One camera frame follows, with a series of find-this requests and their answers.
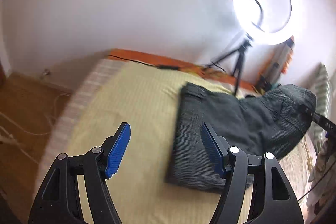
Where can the orange wooden bed frame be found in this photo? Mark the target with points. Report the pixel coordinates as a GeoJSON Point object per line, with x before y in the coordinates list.
{"type": "Point", "coordinates": [214, 75]}

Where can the silver folded tripod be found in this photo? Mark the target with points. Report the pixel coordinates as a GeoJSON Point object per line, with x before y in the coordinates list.
{"type": "Point", "coordinates": [278, 63]}

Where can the black phone holder clamp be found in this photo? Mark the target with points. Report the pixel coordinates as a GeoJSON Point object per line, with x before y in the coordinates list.
{"type": "Point", "coordinates": [255, 14]}

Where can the grey houndstooth pants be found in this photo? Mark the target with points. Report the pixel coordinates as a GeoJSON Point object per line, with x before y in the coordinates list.
{"type": "Point", "coordinates": [269, 123]}

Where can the yellow striped bed sheet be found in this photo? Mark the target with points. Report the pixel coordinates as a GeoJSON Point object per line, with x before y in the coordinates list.
{"type": "Point", "coordinates": [147, 99]}

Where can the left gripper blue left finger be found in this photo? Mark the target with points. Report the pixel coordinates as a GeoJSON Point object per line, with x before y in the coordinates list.
{"type": "Point", "coordinates": [113, 149]}

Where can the black mini tripod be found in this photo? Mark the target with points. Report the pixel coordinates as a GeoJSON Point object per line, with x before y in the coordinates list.
{"type": "Point", "coordinates": [237, 71]}

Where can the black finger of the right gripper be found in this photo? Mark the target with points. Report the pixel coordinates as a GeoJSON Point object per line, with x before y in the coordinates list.
{"type": "Point", "coordinates": [316, 118]}

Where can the white ring light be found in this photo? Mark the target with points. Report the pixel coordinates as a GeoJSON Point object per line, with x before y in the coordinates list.
{"type": "Point", "coordinates": [280, 17]}

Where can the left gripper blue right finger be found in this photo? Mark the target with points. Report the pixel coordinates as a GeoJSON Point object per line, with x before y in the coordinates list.
{"type": "Point", "coordinates": [217, 150]}

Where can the green patterned white pillow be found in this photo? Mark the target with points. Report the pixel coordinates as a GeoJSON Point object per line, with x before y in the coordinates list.
{"type": "Point", "coordinates": [323, 90]}

